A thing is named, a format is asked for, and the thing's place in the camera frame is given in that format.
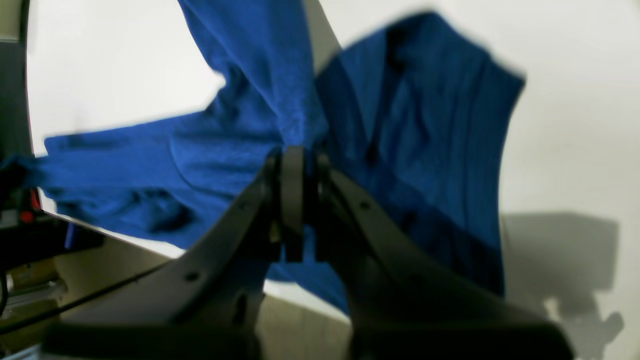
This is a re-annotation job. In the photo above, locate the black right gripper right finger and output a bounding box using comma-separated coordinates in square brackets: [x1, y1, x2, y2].
[314, 153, 574, 360]

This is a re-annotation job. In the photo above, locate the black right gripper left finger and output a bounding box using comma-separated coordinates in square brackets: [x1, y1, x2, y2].
[40, 146, 306, 360]

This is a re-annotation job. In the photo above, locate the blue long-sleeve shirt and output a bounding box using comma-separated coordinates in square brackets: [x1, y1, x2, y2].
[2, 0, 525, 297]

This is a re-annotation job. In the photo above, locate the red clamp on table edge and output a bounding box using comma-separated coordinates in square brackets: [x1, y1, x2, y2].
[17, 187, 42, 225]

